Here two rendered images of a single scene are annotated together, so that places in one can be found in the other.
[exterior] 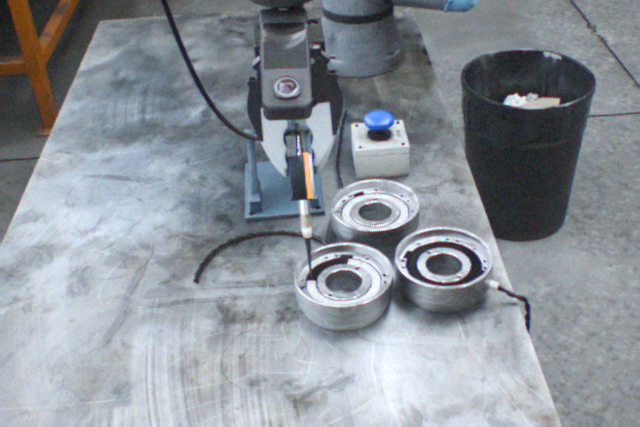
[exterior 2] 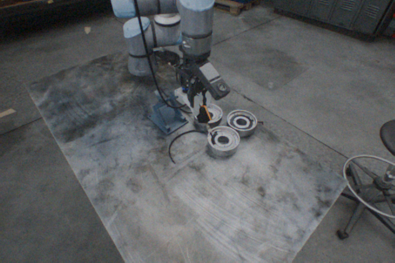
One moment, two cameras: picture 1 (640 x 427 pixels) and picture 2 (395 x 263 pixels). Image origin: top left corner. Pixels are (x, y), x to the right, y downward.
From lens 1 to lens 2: 0.52 m
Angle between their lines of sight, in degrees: 33
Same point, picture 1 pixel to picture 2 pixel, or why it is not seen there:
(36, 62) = not seen: outside the picture
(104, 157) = (89, 135)
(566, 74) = (167, 55)
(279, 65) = (214, 80)
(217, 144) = (129, 113)
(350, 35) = (145, 61)
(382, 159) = not seen: hidden behind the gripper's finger
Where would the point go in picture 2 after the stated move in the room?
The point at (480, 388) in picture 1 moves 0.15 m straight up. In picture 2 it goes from (277, 151) to (290, 118)
